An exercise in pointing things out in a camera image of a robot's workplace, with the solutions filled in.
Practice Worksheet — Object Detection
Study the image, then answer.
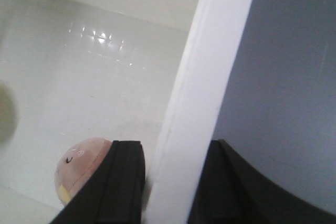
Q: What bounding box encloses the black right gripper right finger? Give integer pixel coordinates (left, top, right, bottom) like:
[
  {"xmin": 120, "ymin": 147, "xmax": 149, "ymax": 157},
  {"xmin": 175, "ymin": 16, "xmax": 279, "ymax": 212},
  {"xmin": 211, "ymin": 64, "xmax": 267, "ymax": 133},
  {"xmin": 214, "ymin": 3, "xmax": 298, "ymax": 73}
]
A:
[{"xmin": 187, "ymin": 140, "xmax": 335, "ymax": 223}]

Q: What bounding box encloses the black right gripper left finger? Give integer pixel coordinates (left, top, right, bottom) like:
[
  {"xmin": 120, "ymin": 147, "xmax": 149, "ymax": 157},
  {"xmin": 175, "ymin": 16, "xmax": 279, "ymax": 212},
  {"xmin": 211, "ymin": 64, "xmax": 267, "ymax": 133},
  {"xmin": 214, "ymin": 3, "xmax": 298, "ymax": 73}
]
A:
[{"xmin": 52, "ymin": 141, "xmax": 145, "ymax": 224}]

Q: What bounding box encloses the brown plush toy yellow trim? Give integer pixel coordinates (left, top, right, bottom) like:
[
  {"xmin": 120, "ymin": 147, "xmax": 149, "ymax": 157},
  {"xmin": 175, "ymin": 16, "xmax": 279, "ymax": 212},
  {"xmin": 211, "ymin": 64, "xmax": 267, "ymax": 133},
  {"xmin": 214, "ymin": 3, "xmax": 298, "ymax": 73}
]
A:
[{"xmin": 54, "ymin": 137, "xmax": 112, "ymax": 206}]

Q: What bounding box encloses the white plastic tote box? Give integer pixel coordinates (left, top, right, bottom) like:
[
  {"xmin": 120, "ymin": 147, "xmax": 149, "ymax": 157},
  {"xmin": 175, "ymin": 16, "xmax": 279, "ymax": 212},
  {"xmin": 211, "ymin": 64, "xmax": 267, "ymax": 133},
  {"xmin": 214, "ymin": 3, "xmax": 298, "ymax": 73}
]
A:
[{"xmin": 1, "ymin": 0, "xmax": 251, "ymax": 223}]

